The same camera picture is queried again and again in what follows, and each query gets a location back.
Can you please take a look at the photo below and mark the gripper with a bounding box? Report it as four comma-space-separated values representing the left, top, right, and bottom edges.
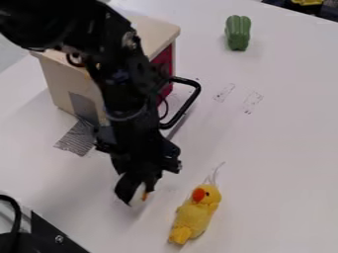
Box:
93, 122, 184, 207

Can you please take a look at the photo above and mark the yellow plush bird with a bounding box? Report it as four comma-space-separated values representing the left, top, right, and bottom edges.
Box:
167, 183, 223, 246

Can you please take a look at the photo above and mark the grey tape strip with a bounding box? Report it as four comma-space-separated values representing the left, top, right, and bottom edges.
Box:
52, 91, 102, 158

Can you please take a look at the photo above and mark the beige cabinet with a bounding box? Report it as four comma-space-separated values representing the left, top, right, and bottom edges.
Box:
29, 14, 183, 127

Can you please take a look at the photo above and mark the green toy pepper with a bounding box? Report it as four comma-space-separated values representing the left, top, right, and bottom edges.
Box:
222, 14, 254, 52

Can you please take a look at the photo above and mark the black metal bracket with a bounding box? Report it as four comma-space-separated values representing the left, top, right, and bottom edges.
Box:
0, 211, 92, 253

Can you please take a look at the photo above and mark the red drawer with black handle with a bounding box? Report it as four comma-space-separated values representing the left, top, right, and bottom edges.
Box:
147, 42, 204, 130

